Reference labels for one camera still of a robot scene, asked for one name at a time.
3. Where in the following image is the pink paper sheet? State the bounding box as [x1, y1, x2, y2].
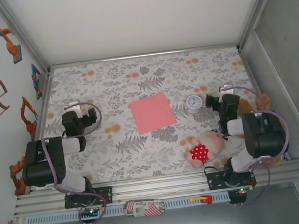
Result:
[128, 91, 179, 136]

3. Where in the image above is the brown teddy bear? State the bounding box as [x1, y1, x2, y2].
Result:
[234, 89, 292, 171]

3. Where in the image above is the white round clock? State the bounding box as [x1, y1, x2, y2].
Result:
[185, 94, 204, 114]

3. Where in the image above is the floral patterned table mat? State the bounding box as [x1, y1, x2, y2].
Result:
[21, 40, 290, 191]

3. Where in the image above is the pink doll red dotted dress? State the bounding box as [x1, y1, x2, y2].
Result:
[179, 128, 232, 170]

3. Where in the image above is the aluminium back bar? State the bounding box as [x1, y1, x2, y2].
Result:
[48, 41, 240, 71]

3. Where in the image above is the small circuit board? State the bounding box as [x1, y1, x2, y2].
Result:
[235, 185, 252, 194]
[79, 205, 101, 219]

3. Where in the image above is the printed striped pouch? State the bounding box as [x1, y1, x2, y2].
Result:
[122, 196, 167, 220]

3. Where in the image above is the blue orange gantry wall sticker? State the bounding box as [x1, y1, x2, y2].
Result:
[29, 62, 45, 101]

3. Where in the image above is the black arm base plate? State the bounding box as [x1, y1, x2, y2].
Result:
[205, 167, 257, 193]
[63, 185, 115, 210]

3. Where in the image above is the aluminium front rail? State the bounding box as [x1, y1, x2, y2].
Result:
[10, 158, 299, 218]

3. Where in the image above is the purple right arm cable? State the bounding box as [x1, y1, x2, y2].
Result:
[219, 79, 297, 208]

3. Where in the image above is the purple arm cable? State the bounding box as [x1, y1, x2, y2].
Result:
[219, 79, 297, 208]
[36, 100, 116, 224]

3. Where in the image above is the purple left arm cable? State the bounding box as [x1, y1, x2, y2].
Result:
[36, 100, 116, 224]

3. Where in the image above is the aluminium frame post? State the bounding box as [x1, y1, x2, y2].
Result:
[0, 0, 53, 82]
[230, 0, 295, 53]

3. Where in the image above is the perforated grey cable duct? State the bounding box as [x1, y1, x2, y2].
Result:
[25, 191, 232, 224]

